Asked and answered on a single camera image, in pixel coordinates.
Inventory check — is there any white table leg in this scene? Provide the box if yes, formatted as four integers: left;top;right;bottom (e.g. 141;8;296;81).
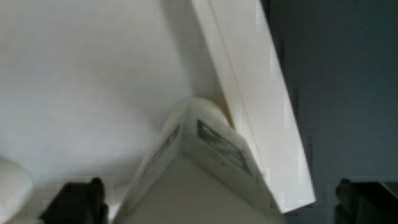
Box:
113;98;287;224

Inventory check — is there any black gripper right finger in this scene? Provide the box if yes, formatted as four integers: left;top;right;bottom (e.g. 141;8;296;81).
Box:
335;179;398;224

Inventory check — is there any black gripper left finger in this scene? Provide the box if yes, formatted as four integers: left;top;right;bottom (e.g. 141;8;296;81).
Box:
40;177;109;224

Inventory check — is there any white square tabletop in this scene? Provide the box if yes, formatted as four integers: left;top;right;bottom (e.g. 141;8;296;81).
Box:
0;0;315;224

